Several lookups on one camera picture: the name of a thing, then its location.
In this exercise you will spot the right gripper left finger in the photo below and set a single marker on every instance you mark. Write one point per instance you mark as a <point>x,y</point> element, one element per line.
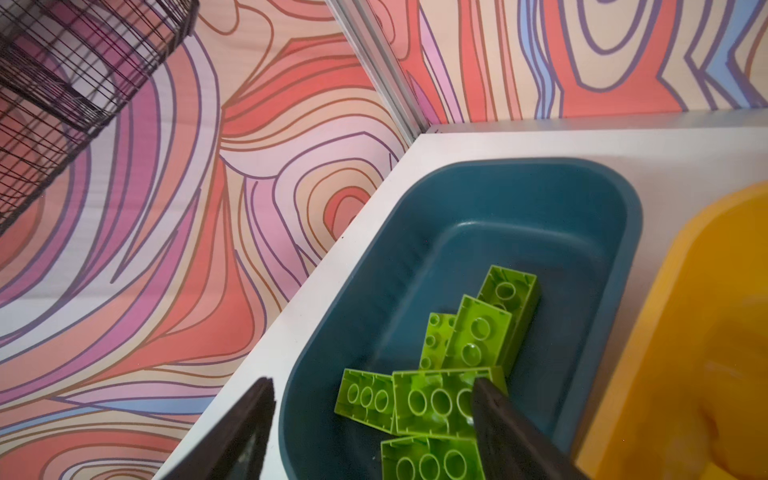
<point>236,446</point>

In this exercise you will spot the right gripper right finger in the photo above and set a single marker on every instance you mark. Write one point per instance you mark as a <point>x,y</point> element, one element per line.
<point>509,445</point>

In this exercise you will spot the green lego brick low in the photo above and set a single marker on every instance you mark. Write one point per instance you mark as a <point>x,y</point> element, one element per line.
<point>438,403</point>

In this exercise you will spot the green lego brick bottom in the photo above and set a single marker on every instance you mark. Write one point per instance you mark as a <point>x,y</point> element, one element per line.
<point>423,457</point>

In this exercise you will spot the green lego brick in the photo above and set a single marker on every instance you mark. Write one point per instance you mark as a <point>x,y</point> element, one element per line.
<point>367,398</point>
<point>423,457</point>
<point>479,335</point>
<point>517,293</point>

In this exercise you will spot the green lego plate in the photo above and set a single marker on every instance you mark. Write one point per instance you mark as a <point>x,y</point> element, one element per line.
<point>440,329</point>

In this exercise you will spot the yellow plastic bin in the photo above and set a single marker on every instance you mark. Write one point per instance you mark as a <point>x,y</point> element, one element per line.
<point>688,397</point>

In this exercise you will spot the dark teal plastic bin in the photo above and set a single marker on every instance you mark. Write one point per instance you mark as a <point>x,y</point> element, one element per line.
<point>574,224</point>

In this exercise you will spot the left wire basket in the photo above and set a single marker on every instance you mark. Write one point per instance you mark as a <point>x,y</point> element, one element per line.
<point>67,69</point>

